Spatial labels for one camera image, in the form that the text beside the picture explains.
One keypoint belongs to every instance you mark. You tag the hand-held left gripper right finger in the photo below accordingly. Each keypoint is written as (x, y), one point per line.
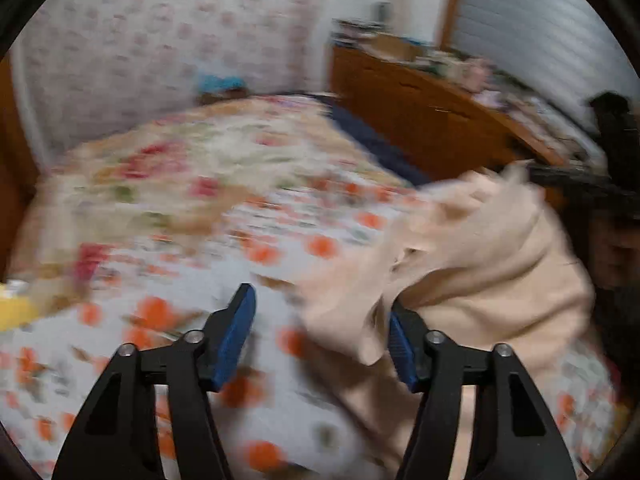
(400, 350)

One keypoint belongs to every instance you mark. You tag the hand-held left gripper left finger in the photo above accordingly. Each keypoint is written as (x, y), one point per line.
(232, 340)

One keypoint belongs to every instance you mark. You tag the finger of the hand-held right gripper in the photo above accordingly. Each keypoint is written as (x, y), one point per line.
(570, 182)

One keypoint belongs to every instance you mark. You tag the peach printed T-shirt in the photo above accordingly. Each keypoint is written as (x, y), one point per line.
(490, 260)

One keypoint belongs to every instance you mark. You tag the stack of folded clothes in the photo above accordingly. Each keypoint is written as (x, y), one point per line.
(357, 30)

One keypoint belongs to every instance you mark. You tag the wooden cabinet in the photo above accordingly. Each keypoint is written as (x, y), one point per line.
(425, 110)

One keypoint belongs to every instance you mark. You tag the grey window blind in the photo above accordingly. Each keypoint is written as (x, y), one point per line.
(525, 25)

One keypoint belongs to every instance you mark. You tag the orange fruit print blanket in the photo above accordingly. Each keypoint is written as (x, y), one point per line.
(60, 350)

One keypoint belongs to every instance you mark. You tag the floral blanket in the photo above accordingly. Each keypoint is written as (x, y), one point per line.
(175, 160)

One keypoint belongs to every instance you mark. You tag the dark blue bed sheet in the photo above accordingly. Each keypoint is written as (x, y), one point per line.
(370, 135)

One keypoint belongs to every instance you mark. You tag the yellow plush toy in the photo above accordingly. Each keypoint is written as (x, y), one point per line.
(15, 310)

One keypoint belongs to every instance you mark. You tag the cardboard box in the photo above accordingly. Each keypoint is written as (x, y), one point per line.
(395, 47)

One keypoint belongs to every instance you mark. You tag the teal cloth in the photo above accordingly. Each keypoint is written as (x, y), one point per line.
(220, 82)

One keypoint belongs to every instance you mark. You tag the wooden slatted wardrobe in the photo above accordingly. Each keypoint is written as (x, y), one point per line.
(12, 160)

